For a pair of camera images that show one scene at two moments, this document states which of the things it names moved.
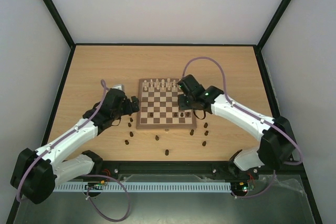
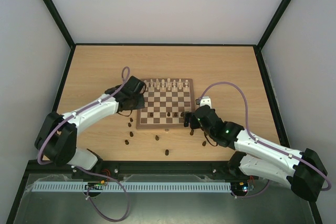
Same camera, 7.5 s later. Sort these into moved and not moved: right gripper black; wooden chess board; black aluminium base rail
Moved: right gripper black
Not moved: wooden chess board; black aluminium base rail
